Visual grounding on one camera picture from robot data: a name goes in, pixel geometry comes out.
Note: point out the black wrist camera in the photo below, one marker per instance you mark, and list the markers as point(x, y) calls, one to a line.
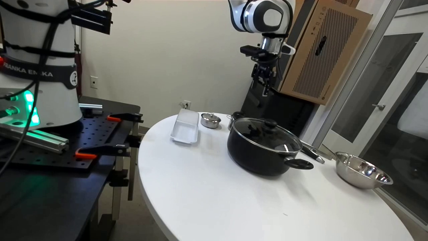
point(254, 49)

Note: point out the aluminium rail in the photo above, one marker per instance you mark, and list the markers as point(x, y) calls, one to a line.
point(31, 135)

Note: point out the large black hard case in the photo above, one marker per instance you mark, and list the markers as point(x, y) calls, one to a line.
point(289, 111)

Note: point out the clear plastic container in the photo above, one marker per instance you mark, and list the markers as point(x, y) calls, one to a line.
point(185, 127)

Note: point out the shallow steel pan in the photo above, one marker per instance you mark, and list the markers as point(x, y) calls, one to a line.
point(210, 120)

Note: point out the steel mixing bowl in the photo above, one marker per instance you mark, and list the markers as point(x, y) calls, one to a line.
point(361, 171)

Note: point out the black perforated workbench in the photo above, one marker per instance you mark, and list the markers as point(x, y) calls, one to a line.
point(44, 191)

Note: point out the black mounted camera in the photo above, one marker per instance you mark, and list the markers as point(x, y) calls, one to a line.
point(89, 17)

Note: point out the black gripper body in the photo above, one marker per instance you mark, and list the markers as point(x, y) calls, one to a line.
point(265, 67)

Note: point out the large black pot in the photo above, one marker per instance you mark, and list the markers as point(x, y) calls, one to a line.
point(258, 155)

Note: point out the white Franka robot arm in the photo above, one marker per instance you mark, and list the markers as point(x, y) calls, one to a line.
point(262, 15)

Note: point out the black clamp with orange tip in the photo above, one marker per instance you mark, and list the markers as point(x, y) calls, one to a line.
point(107, 150)
point(127, 118)

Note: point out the white wall outlet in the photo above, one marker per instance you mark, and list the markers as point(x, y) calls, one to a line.
point(94, 82)
point(186, 103)

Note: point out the glass lid with black knob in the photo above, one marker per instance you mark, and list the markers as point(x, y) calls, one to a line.
point(262, 134)

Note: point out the brown cardboard box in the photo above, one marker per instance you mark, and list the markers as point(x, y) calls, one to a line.
point(321, 48)

